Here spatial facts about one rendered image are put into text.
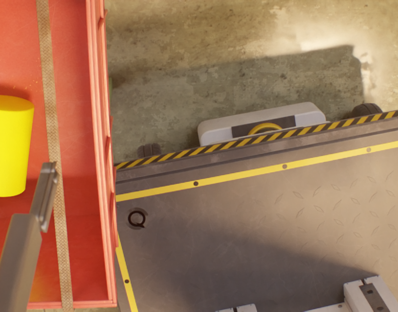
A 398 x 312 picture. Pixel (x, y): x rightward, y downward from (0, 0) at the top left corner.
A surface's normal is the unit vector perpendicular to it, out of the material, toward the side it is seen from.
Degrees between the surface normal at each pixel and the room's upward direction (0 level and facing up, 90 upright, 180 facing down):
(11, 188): 39
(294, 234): 0
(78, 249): 90
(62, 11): 0
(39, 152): 0
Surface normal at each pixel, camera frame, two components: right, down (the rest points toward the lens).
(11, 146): 0.54, 0.36
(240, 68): 0.09, 0.32
